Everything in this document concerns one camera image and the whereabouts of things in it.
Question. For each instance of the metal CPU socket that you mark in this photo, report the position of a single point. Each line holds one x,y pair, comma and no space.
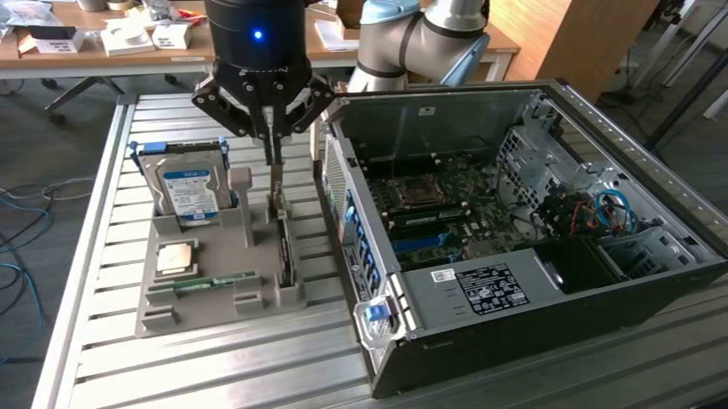
418,189

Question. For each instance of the RAM stick with white label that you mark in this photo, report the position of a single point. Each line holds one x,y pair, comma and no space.
426,217

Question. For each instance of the brown cardboard box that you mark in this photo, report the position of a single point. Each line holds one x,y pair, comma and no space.
347,13

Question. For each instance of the perforated metal drive cage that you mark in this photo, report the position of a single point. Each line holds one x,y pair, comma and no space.
529,170

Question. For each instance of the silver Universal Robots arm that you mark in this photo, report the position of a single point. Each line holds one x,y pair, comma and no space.
386,42

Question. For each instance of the silver disk bay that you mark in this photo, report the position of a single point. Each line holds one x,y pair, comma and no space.
648,251

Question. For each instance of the wooden cabinet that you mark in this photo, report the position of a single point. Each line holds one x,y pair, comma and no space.
585,42

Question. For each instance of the grey power supply unit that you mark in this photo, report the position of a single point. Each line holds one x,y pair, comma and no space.
431,298

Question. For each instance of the grey plastic parts rack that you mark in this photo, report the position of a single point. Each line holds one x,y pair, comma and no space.
227,255

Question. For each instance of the stack of white papers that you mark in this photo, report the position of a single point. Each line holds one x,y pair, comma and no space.
335,38

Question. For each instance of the white box with tape roll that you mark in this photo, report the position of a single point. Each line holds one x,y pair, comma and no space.
127,38

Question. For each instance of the metal cup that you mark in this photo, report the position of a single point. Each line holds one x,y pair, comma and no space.
91,4

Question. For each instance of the hard disk in blue caddy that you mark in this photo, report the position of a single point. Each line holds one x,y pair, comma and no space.
184,187

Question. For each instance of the white box with black lid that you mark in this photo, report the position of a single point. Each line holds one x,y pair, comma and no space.
56,40

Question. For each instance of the blue case latch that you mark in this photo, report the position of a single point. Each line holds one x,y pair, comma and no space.
378,313

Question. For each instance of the open black PC case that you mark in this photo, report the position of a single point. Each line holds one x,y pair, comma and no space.
512,341

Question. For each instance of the silver CPU chip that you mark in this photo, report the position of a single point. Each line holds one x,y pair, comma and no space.
175,257

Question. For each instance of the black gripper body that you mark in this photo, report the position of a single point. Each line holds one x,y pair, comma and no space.
255,64

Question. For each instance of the black plastic fan shroud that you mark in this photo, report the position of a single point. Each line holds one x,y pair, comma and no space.
580,264

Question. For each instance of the wooden office desk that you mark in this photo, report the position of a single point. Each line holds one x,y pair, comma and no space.
85,59

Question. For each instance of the green RAM stick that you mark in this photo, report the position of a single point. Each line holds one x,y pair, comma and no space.
204,282

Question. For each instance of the green motherboard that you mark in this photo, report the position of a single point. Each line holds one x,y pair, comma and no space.
484,204

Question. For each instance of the silver finned heatsink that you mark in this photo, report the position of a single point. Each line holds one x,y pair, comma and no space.
484,250

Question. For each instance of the small white labelled box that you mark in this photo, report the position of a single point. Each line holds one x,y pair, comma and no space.
170,37

